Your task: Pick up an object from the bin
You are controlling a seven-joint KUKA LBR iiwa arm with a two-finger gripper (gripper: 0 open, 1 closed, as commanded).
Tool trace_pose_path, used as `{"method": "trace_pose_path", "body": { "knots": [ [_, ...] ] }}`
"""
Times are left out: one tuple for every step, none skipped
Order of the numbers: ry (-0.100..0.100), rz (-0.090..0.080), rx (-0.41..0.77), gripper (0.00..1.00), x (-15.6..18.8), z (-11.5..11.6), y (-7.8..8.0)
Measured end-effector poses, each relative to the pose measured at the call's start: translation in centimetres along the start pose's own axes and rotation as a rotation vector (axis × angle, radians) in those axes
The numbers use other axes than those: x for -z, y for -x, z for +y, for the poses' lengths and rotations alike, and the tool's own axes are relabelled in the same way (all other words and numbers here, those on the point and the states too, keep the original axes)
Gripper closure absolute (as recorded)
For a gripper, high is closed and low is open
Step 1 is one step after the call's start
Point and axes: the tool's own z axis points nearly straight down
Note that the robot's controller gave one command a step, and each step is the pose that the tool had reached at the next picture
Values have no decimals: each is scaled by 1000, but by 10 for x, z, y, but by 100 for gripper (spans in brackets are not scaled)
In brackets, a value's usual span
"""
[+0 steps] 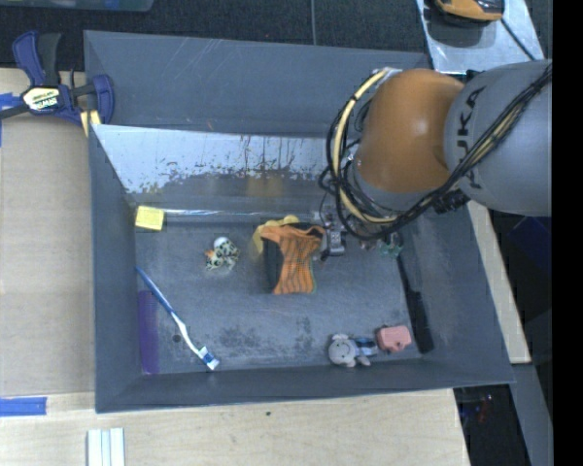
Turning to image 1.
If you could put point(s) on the spotted toy animal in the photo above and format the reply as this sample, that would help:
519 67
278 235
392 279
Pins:
222 254

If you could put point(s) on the grey plush toy animal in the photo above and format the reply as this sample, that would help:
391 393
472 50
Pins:
345 351

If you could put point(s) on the pink box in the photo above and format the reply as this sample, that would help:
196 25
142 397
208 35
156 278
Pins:
393 338

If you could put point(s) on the black comb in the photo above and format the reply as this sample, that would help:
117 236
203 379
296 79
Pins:
416 306

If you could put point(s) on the yellow cloth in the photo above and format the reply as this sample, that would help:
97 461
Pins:
278 222

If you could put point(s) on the blue and white toothbrush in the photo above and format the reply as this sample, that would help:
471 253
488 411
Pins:
175 314

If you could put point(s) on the grey metal bin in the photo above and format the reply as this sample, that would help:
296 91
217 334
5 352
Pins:
252 318

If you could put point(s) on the yellow square sponge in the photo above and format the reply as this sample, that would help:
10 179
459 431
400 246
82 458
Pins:
149 218

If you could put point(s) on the orange striped cloth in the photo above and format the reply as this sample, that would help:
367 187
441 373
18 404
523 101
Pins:
296 265

